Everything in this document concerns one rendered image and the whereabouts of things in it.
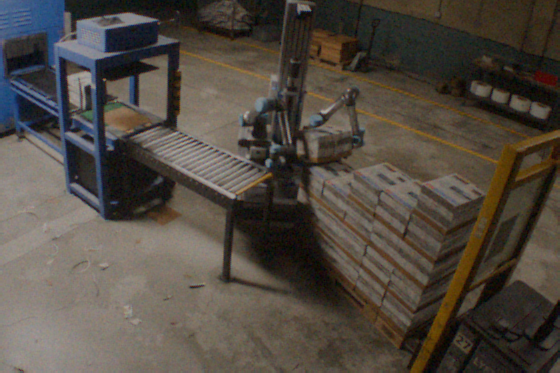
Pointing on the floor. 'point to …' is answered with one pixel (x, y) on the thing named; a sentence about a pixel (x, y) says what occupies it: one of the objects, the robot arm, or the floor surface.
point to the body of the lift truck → (522, 295)
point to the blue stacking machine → (28, 38)
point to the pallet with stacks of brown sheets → (333, 48)
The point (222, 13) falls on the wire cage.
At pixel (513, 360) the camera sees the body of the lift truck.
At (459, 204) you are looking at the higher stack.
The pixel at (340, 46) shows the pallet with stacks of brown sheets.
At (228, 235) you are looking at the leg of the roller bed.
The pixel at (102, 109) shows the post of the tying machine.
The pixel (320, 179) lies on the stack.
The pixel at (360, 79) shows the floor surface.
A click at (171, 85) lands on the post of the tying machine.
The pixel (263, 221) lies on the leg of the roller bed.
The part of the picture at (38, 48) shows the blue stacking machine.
